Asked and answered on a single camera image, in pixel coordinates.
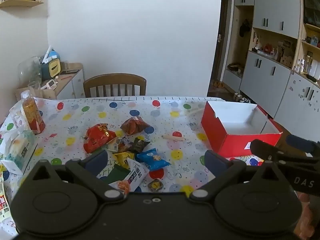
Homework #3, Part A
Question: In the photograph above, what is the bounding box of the dark snack packet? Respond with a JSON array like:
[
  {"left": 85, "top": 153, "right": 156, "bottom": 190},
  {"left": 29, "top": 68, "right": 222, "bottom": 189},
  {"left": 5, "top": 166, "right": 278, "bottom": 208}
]
[{"left": 129, "top": 137, "right": 151, "bottom": 153}]

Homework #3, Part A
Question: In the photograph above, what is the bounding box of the orange drink bottle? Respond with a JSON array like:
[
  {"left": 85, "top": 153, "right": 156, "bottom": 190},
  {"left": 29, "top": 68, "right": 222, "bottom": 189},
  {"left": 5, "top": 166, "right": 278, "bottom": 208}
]
[{"left": 20, "top": 91, "right": 46, "bottom": 135}]

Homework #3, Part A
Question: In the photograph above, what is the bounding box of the dark brown door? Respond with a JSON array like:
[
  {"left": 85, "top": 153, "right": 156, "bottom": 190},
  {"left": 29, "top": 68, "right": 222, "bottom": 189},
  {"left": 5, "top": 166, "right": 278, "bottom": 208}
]
[{"left": 214, "top": 0, "right": 229, "bottom": 88}]

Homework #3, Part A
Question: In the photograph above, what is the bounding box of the grey wall cabinet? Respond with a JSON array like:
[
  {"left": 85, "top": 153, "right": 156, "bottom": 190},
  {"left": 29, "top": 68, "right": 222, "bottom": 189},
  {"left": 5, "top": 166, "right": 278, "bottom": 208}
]
[{"left": 222, "top": 0, "right": 320, "bottom": 140}]

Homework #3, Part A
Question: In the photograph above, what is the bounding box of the clear plastic packet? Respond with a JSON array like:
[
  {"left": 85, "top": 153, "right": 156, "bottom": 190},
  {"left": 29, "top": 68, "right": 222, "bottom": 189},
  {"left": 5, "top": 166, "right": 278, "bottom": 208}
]
[{"left": 9, "top": 105, "right": 25, "bottom": 131}]

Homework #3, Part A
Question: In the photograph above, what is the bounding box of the clear glass cup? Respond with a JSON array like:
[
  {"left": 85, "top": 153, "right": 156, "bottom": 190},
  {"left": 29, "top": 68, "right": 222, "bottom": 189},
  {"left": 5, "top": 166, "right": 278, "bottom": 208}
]
[{"left": 28, "top": 80, "right": 42, "bottom": 98}]

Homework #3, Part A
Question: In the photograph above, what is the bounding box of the green snack packet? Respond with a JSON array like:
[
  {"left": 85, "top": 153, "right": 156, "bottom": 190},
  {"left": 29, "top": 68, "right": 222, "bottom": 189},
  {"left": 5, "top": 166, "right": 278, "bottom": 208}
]
[{"left": 100, "top": 164, "right": 131, "bottom": 183}]

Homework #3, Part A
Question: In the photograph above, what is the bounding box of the person's right hand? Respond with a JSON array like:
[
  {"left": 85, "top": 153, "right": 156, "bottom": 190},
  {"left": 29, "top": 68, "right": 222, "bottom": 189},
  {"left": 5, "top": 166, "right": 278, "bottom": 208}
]
[{"left": 296, "top": 192, "right": 313, "bottom": 239}]

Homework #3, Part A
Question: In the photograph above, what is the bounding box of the brown cardboard box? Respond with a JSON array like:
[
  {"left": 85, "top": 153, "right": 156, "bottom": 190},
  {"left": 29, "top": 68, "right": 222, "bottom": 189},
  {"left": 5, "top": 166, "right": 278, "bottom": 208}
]
[{"left": 16, "top": 86, "right": 57, "bottom": 100}]

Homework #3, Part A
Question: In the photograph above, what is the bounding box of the red cardboard box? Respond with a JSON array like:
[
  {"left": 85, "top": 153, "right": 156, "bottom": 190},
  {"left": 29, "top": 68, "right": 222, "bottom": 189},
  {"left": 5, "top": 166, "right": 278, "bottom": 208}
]
[{"left": 201, "top": 101, "right": 283, "bottom": 157}]

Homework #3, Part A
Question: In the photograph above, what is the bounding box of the large glass jar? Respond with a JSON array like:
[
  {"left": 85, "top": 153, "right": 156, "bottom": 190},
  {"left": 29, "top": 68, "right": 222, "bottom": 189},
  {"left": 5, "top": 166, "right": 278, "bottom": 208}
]
[{"left": 17, "top": 56, "right": 42, "bottom": 87}]

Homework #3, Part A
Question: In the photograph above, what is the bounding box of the wooden wall shelf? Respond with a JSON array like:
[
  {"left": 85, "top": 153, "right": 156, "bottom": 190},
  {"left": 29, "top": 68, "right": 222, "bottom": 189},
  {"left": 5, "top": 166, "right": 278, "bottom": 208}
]
[{"left": 0, "top": 0, "right": 44, "bottom": 9}]

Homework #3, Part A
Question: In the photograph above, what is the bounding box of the yellow red printed packet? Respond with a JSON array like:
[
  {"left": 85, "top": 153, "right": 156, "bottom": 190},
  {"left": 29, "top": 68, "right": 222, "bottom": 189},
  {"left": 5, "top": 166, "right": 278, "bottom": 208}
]
[{"left": 0, "top": 174, "right": 13, "bottom": 222}]

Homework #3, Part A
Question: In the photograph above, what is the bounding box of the balloon print tablecloth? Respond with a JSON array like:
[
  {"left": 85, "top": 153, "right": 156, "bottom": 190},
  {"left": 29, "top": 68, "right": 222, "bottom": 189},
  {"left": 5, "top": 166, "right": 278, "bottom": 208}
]
[{"left": 0, "top": 95, "right": 269, "bottom": 238}]

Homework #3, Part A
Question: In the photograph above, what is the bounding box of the red gold snack packet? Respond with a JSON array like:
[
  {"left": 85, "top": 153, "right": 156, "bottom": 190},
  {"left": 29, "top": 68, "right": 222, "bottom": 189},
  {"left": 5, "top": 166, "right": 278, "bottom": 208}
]
[{"left": 86, "top": 123, "right": 117, "bottom": 145}]

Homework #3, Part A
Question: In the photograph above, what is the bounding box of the orange patterned snack packet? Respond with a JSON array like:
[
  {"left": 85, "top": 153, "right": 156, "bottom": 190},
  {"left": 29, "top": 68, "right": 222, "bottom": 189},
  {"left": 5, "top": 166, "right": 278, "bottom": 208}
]
[{"left": 83, "top": 137, "right": 109, "bottom": 154}]

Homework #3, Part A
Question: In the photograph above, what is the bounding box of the wooden stick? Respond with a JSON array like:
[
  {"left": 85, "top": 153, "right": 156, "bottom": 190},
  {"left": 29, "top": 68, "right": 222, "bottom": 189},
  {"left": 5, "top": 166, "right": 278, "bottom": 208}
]
[{"left": 162, "top": 134, "right": 186, "bottom": 141}]

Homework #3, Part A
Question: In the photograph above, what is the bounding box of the small round candy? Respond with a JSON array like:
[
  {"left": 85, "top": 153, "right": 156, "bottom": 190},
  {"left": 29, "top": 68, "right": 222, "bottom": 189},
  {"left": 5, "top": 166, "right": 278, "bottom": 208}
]
[{"left": 147, "top": 179, "right": 164, "bottom": 193}]

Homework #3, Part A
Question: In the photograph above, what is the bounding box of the white timer gadget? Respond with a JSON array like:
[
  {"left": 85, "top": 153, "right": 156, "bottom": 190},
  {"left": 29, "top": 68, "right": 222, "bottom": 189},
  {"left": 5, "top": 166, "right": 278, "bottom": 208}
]
[{"left": 41, "top": 79, "right": 59, "bottom": 90}]

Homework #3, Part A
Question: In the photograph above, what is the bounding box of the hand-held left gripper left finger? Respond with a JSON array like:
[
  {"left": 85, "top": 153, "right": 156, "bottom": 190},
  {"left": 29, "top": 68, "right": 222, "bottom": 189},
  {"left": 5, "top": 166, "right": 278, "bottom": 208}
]
[{"left": 25, "top": 149, "right": 125, "bottom": 201}]

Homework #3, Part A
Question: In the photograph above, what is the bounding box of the white snack packet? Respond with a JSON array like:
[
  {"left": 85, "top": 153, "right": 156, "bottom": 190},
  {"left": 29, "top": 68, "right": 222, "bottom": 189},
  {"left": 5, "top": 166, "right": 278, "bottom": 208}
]
[{"left": 109, "top": 158, "right": 150, "bottom": 196}]

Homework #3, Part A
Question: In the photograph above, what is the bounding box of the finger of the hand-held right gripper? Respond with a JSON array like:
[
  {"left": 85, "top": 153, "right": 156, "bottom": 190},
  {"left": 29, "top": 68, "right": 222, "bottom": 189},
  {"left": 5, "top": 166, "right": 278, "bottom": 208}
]
[
  {"left": 286, "top": 134, "right": 320, "bottom": 155},
  {"left": 250, "top": 139, "right": 313, "bottom": 161}
]

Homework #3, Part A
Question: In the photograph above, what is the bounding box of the wooden chair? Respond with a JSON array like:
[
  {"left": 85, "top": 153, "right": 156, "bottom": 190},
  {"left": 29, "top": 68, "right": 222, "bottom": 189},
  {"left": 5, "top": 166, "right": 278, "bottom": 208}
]
[{"left": 83, "top": 74, "right": 147, "bottom": 98}]

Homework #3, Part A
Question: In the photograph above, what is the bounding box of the black hanging bag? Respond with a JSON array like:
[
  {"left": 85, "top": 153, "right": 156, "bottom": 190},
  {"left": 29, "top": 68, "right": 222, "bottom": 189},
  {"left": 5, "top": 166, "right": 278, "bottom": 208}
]
[{"left": 239, "top": 19, "right": 251, "bottom": 37}]

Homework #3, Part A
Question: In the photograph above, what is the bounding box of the white tissue pack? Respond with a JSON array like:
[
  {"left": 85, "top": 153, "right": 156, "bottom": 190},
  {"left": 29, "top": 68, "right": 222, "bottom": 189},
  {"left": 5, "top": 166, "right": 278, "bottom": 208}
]
[{"left": 0, "top": 129, "right": 38, "bottom": 174}]

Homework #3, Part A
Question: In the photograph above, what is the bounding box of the blue cookie packet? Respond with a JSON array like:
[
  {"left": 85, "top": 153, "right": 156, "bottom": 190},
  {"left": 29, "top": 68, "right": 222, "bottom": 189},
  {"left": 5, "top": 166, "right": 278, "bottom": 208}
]
[{"left": 136, "top": 148, "right": 171, "bottom": 172}]

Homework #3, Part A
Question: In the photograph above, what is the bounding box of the teal yellow tissue box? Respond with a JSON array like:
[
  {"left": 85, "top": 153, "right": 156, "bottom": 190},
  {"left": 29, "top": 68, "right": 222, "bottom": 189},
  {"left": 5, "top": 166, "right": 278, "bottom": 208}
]
[{"left": 41, "top": 56, "right": 62, "bottom": 80}]

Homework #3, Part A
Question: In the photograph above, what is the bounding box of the white bottle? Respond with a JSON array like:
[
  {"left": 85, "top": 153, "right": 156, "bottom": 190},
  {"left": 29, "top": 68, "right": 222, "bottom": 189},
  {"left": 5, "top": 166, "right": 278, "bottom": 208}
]
[{"left": 311, "top": 60, "right": 320, "bottom": 79}]

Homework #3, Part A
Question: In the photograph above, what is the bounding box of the yellow candy packet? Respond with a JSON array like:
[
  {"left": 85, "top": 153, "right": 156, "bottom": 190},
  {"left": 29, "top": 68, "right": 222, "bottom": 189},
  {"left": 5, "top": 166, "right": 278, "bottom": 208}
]
[{"left": 113, "top": 152, "right": 135, "bottom": 168}]

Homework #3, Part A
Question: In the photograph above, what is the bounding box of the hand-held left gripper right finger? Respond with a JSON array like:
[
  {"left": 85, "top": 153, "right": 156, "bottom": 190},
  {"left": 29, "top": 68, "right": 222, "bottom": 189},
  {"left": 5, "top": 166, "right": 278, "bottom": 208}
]
[{"left": 190, "top": 150, "right": 292, "bottom": 201}]

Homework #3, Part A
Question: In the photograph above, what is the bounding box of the white tube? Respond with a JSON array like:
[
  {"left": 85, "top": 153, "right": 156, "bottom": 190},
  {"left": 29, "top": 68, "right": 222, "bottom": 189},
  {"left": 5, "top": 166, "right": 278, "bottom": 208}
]
[{"left": 42, "top": 45, "right": 52, "bottom": 65}]

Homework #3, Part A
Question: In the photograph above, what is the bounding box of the wooden top side cabinet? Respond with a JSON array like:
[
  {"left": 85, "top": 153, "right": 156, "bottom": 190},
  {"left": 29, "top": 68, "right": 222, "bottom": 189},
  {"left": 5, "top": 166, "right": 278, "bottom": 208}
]
[{"left": 16, "top": 63, "right": 85, "bottom": 100}]

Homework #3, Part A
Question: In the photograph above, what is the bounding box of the brown red snack packet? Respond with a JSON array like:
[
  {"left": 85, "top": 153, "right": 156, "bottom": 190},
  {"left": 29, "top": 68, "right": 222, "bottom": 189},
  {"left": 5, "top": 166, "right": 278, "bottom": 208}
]
[{"left": 120, "top": 117, "right": 151, "bottom": 136}]

